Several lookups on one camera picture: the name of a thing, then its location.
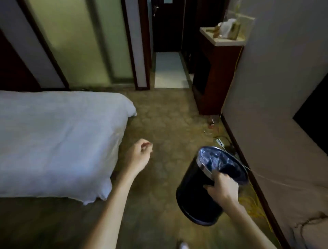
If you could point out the person's right forearm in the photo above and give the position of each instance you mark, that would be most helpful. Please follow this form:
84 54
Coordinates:
248 228

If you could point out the dark wooden door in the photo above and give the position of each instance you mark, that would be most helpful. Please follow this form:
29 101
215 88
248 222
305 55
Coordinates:
167 28

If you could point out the white shoe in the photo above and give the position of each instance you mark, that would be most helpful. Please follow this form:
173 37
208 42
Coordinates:
183 245

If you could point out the white tissue box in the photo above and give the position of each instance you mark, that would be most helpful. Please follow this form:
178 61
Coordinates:
228 28

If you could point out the person's left forearm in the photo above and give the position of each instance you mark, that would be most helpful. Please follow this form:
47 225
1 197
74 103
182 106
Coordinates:
112 213

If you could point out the black metal trash bin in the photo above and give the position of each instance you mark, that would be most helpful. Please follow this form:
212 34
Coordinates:
194 200

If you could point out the black phone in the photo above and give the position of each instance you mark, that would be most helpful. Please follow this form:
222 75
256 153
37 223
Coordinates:
212 122

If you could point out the frosted glass partition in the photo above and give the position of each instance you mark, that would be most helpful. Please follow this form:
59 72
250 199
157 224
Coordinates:
71 43

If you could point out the dark wooden cabinet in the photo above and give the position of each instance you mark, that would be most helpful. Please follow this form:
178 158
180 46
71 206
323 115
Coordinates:
217 77

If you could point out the person's right hand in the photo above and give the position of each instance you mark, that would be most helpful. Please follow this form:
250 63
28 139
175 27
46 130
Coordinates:
225 191

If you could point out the person's left hand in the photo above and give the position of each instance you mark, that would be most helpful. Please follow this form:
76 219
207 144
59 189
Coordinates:
138 156

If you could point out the black television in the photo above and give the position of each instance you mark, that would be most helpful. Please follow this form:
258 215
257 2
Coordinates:
315 123

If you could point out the white duvet bed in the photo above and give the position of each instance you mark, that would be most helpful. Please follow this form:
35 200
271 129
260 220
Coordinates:
56 143

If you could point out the white power strip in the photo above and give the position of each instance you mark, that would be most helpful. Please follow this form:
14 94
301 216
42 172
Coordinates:
219 141

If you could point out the clear plastic bin liner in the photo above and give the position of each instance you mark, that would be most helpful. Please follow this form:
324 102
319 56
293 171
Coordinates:
215 159

